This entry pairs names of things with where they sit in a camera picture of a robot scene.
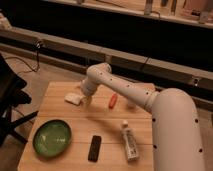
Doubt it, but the white sponge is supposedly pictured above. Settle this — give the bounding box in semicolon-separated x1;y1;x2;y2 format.
64;93;84;105

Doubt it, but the white ceramic cup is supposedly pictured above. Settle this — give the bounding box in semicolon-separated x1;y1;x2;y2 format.
127;100;136;109

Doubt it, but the white glue bottle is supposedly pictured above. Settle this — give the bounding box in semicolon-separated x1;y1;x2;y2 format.
121;120;139;162

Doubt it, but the black office chair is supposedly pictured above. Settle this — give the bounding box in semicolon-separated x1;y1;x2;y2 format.
0;53;38;146

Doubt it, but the green bowl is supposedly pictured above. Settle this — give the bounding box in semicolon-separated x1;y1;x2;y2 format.
33;119;72;158

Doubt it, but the black cable on floor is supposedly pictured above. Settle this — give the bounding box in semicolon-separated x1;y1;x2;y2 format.
3;40;44;75

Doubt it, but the black remote control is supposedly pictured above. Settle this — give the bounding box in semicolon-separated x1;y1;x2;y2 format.
88;135;102;162

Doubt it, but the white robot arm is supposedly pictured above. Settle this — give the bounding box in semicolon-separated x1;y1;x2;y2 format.
81;63;205;171

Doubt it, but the wooden table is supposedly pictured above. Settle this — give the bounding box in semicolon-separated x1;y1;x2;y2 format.
18;82;154;171

